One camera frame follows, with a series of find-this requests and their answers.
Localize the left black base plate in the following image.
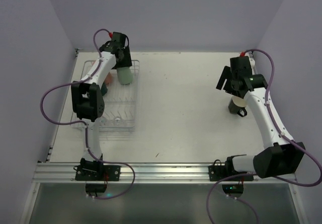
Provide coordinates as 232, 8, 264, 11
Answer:
73, 158, 121, 182

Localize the aluminium mounting rail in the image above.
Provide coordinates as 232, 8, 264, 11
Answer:
34, 161, 295, 184

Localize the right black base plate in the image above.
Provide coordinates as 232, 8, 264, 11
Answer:
208, 160, 254, 182

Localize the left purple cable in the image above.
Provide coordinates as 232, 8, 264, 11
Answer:
40, 29, 136, 200

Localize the clear wire dish rack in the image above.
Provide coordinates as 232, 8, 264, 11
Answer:
71, 59, 140, 133

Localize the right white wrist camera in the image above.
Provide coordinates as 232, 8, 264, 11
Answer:
249, 56, 256, 69

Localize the dark teal cup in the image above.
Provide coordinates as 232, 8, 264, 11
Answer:
101, 83, 108, 96

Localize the light green plastic cup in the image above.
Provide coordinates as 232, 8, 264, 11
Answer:
117, 67, 133, 85

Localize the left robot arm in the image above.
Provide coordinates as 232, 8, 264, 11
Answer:
71, 29, 134, 163

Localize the black mug with handle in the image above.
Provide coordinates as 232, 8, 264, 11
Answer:
228, 96, 248, 117

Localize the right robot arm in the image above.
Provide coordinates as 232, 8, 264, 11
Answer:
216, 56, 304, 178

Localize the pink cup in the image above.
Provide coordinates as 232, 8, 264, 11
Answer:
104, 72, 113, 86

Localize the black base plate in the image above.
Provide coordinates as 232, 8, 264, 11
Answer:
73, 158, 121, 182
208, 160, 254, 182

